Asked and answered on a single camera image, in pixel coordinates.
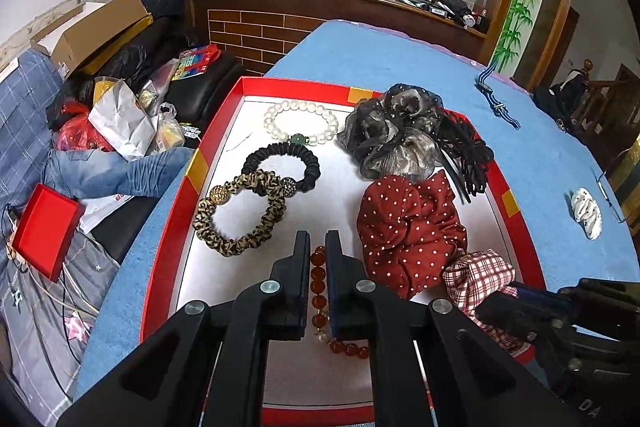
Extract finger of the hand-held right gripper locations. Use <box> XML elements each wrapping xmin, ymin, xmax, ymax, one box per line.
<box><xmin>475</xmin><ymin>291</ymin><xmax>626</xmax><ymax>373</ymax></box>
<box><xmin>510</xmin><ymin>278</ymin><xmax>640</xmax><ymax>338</ymax></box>

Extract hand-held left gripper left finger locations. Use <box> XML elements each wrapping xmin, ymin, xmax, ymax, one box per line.
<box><xmin>56</xmin><ymin>230</ymin><xmax>311</xmax><ymax>427</ymax></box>

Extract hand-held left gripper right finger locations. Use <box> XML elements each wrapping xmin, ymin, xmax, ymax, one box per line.
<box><xmin>325</xmin><ymin>230</ymin><xmax>583</xmax><ymax>427</ymax></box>

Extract red bead bracelet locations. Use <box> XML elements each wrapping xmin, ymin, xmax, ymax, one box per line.
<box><xmin>310</xmin><ymin>246</ymin><xmax>373</xmax><ymax>360</ymax></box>

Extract red plaid scrunchie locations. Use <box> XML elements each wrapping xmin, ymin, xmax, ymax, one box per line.
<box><xmin>442</xmin><ymin>249</ymin><xmax>531</xmax><ymax>355</ymax></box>

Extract red tray box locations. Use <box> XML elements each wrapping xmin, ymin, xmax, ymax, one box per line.
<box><xmin>140</xmin><ymin>76</ymin><xmax>548</xmax><ymax>427</ymax></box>

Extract grey black organza scrunchie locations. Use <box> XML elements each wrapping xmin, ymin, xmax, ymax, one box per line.
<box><xmin>336</xmin><ymin>83</ymin><xmax>446</xmax><ymax>180</ymax></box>

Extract white pearl bracelet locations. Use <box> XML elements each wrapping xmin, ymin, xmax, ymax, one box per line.
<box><xmin>263</xmin><ymin>99</ymin><xmax>338</xmax><ymax>146</ymax></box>

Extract leopard print scrunchie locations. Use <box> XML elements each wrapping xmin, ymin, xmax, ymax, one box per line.
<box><xmin>192</xmin><ymin>171</ymin><xmax>287</xmax><ymax>258</ymax></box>

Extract red polka dot scrunchie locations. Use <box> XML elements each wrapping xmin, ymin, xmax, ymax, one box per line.
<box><xmin>356</xmin><ymin>169</ymin><xmax>468</xmax><ymax>300</ymax></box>

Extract white hair clip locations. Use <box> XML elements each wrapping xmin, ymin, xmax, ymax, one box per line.
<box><xmin>570</xmin><ymin>188</ymin><xmax>605</xmax><ymax>240</ymax></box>

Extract black scrunchie with bead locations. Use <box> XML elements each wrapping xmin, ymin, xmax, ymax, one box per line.
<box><xmin>241</xmin><ymin>143</ymin><xmax>321</xmax><ymax>198</ymax></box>

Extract black braided hair clip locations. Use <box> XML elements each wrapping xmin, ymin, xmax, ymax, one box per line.
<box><xmin>435</xmin><ymin>109</ymin><xmax>496</xmax><ymax>205</ymax></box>

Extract clear plastic bag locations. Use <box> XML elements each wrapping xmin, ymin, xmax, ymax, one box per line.
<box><xmin>157</xmin><ymin>103</ymin><xmax>186</xmax><ymax>152</ymax></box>

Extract black bag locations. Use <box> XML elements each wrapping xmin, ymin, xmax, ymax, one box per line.
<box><xmin>532</xmin><ymin>72</ymin><xmax>601</xmax><ymax>142</ymax></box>

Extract blue jeans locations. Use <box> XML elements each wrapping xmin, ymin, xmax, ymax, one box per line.
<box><xmin>42</xmin><ymin>147</ymin><xmax>196</xmax><ymax>200</ymax></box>

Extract black leather sofa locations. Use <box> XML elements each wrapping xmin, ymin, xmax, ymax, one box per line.
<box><xmin>47</xmin><ymin>14</ymin><xmax>248</xmax><ymax>265</ymax></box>

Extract wooden stair railing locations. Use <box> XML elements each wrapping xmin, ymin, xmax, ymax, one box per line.
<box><xmin>570</xmin><ymin>59</ymin><xmax>640</xmax><ymax>148</ymax></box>

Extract white paper bag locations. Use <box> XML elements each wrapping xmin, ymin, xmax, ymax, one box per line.
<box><xmin>89</xmin><ymin>83</ymin><xmax>161</xmax><ymax>158</ymax></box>

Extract colourful printed box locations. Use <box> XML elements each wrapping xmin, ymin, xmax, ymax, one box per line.
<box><xmin>171</xmin><ymin>44</ymin><xmax>221</xmax><ymax>82</ymax></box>

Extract blue tablecloth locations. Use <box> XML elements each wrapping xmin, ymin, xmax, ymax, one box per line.
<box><xmin>75</xmin><ymin>19</ymin><xmax>640</xmax><ymax>400</ymax></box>

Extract wooden brick-front counter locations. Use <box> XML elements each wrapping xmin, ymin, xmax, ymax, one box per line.
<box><xmin>182</xmin><ymin>0</ymin><xmax>488</xmax><ymax>75</ymax></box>

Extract small red box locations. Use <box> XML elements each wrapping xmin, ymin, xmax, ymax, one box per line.
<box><xmin>11</xmin><ymin>184</ymin><xmax>86</xmax><ymax>283</ymax></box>

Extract red plastic bag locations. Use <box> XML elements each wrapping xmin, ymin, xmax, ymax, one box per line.
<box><xmin>54</xmin><ymin>102</ymin><xmax>116</xmax><ymax>152</ymax></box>

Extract grey star-print bedsheet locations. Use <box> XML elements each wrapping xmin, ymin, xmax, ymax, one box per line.
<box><xmin>0</xmin><ymin>232</ymin><xmax>126</xmax><ymax>427</ymax></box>

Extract yellow packet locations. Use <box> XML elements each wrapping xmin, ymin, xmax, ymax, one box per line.
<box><xmin>94</xmin><ymin>77</ymin><xmax>123</xmax><ymax>105</ymax></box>

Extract cardboard box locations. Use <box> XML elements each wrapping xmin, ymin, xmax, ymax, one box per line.
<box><xmin>31</xmin><ymin>0</ymin><xmax>153</xmax><ymax>75</ymax></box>

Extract blue plaid blanket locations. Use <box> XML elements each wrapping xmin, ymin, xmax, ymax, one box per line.
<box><xmin>0</xmin><ymin>49</ymin><xmax>66</xmax><ymax>188</ymax></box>

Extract blue striped watch strap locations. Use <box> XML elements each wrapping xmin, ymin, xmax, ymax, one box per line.
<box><xmin>475</xmin><ymin>61</ymin><xmax>521</xmax><ymax>130</ymax></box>

